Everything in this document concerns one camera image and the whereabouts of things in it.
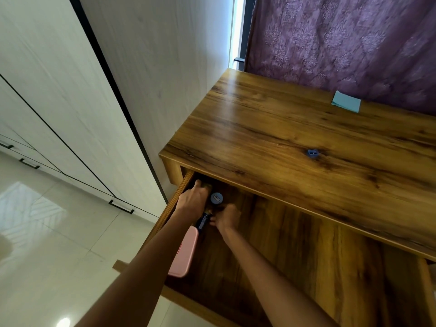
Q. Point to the person's right hand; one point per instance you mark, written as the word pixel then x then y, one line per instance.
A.
pixel 225 217

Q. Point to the person's left hand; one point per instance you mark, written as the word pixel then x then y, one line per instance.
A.
pixel 191 202

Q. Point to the person's right fingers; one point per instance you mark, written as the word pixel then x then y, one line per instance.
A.
pixel 218 216

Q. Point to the person's left fingers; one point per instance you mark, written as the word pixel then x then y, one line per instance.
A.
pixel 201 187

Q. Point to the person's right forearm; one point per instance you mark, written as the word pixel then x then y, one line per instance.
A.
pixel 272 282

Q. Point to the person's left forearm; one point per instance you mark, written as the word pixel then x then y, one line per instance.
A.
pixel 131 272

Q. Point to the pink case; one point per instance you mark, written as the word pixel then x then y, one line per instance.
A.
pixel 184 253

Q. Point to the wooden desk drawer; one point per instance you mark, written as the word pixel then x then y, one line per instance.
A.
pixel 289 262

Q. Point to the wooden desk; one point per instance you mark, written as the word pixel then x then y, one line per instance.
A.
pixel 306 160

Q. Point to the small blue pencil sharpener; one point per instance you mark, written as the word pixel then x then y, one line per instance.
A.
pixel 312 153

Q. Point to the white wardrobe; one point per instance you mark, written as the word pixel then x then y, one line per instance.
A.
pixel 85 95

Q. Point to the light blue sticky note pad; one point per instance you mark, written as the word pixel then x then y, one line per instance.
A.
pixel 346 101

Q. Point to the purple patterned curtain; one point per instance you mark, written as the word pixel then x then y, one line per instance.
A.
pixel 340 44

